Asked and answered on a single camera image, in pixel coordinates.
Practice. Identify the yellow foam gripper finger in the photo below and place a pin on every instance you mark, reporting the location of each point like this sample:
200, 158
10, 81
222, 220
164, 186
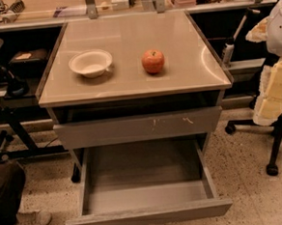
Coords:
268, 106

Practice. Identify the grey drawer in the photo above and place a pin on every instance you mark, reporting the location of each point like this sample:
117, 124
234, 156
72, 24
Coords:
147, 183
138, 128

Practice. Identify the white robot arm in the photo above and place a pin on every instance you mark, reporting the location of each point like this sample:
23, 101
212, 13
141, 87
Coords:
269, 30

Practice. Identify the grey top drawer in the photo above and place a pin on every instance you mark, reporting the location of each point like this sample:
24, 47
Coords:
138, 128

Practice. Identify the grey drawer cabinet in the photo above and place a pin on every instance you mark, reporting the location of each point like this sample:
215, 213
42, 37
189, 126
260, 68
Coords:
191, 78

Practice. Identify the black office chair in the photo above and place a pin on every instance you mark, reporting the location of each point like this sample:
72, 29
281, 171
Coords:
277, 138

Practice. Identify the red apple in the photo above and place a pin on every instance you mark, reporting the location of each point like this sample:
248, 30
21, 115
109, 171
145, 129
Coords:
153, 61

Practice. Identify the white paper bowl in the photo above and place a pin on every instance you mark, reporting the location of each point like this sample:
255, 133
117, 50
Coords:
91, 63

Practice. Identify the black box with label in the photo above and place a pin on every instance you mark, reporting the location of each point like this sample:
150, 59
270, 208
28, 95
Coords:
29, 62

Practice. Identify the black headset on stand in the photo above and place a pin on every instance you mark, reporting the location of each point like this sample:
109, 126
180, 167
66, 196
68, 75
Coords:
16, 86

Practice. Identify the white sneaker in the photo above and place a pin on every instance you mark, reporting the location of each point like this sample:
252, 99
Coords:
33, 218

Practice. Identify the person's dark trouser leg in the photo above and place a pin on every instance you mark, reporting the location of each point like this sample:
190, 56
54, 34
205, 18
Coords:
12, 181

